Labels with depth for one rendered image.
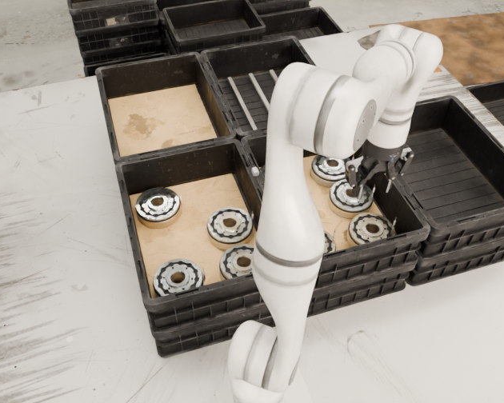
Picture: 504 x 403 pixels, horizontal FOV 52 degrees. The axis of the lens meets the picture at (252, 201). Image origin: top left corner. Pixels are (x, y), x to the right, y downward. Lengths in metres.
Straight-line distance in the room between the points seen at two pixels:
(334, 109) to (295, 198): 0.14
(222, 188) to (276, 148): 0.70
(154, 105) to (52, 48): 2.07
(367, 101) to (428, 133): 0.96
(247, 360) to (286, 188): 0.30
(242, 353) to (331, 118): 0.41
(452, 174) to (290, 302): 0.81
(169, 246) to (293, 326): 0.51
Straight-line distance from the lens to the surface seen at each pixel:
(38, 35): 3.73
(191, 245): 1.18
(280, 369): 0.80
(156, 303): 0.98
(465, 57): 3.55
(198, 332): 1.13
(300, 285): 0.69
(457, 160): 1.47
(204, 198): 1.27
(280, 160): 0.61
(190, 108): 1.53
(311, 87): 0.57
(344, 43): 2.10
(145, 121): 1.50
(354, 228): 1.19
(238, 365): 0.82
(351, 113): 0.55
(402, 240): 1.10
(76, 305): 1.30
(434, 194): 1.36
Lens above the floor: 1.76
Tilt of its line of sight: 48 degrees down
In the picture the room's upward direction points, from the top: 1 degrees clockwise
